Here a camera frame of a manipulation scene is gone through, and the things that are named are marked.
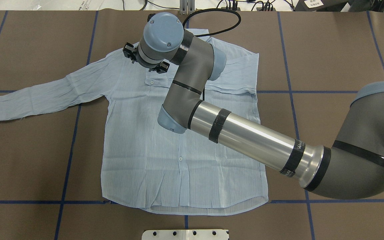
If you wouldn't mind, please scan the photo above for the light blue button-up shirt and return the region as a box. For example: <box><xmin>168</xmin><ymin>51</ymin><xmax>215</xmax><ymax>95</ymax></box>
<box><xmin>0</xmin><ymin>49</ymin><xmax>268</xmax><ymax>216</ymax></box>

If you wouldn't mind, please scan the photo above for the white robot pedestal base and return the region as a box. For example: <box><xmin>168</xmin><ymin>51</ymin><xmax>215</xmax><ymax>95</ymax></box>
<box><xmin>141</xmin><ymin>229</ymin><xmax>230</xmax><ymax>240</ymax></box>

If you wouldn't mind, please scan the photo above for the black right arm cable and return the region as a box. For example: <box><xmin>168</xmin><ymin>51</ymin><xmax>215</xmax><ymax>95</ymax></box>
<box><xmin>182</xmin><ymin>9</ymin><xmax>242</xmax><ymax>36</ymax></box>

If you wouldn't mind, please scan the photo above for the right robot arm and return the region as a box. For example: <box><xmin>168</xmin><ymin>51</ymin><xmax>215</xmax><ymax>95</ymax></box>
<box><xmin>132</xmin><ymin>12</ymin><xmax>384</xmax><ymax>199</ymax></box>

